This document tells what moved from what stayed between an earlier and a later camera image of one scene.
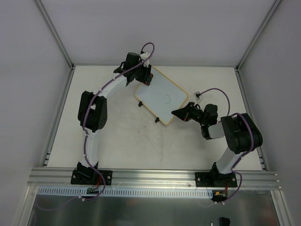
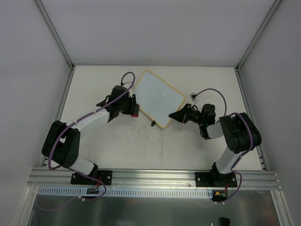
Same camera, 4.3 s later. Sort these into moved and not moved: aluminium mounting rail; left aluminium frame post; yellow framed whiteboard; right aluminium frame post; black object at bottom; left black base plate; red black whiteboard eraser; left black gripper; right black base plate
Moved: yellow framed whiteboard; left black gripper; red black whiteboard eraser
Not moved: left black base plate; black object at bottom; left aluminium frame post; right aluminium frame post; right black base plate; aluminium mounting rail
